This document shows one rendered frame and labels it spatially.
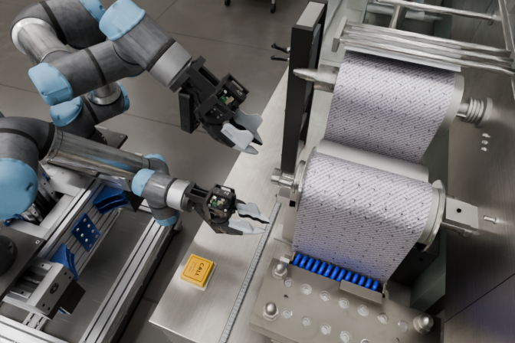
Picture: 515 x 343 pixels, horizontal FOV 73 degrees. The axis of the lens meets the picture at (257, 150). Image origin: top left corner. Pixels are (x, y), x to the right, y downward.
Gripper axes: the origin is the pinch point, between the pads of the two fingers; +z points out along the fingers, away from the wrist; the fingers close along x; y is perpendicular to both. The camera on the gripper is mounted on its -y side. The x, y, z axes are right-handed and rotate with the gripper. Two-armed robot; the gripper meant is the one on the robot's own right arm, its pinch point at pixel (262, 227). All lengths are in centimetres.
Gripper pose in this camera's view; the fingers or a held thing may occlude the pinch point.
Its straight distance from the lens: 87.7
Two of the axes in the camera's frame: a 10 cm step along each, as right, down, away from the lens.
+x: 3.6, -7.0, 6.2
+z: 9.3, 2.7, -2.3
